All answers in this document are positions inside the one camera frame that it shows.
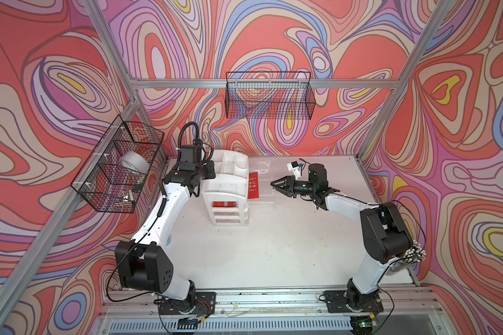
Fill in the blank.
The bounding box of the red postcard white text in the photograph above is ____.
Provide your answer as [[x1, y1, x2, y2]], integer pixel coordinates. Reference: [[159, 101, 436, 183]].
[[248, 172, 260, 200]]

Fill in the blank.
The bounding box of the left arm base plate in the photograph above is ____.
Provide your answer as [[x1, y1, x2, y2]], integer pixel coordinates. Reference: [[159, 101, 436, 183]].
[[154, 291, 216, 317]]

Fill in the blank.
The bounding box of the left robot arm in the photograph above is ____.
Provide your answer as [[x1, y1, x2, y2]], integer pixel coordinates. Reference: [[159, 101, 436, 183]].
[[115, 121, 216, 305]]

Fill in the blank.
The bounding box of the black wire basket left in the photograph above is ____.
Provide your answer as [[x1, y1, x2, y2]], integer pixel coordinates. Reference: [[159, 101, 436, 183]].
[[71, 116, 164, 214]]

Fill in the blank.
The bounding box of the white plastic drawer organizer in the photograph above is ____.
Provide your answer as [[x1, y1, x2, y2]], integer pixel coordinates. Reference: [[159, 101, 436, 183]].
[[201, 150, 249, 226]]

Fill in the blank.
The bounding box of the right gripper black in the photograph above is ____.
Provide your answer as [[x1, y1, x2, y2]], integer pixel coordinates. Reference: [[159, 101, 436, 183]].
[[271, 175, 316, 198]]

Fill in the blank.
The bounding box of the black wire basket back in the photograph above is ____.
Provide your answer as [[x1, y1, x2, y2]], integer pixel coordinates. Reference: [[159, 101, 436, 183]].
[[225, 70, 316, 120]]

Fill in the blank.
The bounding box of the black wire basket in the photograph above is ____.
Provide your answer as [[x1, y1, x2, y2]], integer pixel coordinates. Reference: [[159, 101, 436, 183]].
[[71, 116, 164, 214], [225, 70, 316, 120]]

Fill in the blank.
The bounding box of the cup of white pencils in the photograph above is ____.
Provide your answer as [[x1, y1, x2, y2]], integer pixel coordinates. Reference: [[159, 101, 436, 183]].
[[395, 242, 426, 267]]

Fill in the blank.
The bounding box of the white tape roll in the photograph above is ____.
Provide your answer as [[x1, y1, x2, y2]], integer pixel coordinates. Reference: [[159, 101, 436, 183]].
[[119, 151, 150, 174]]

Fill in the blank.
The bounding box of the clear plastic drawer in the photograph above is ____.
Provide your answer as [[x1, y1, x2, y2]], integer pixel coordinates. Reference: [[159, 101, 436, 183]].
[[249, 156, 293, 210]]

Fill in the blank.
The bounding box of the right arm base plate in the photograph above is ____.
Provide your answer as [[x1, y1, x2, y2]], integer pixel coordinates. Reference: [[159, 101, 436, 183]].
[[318, 288, 384, 315]]

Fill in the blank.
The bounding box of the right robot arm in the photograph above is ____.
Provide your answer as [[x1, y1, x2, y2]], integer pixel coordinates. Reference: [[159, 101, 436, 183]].
[[270, 162, 414, 295]]

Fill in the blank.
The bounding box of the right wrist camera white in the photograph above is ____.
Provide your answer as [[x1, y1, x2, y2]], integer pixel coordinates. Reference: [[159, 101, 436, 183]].
[[287, 159, 307, 180]]

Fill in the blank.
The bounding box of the black clip in basket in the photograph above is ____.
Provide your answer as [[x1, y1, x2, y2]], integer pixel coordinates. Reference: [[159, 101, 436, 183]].
[[131, 183, 144, 193]]

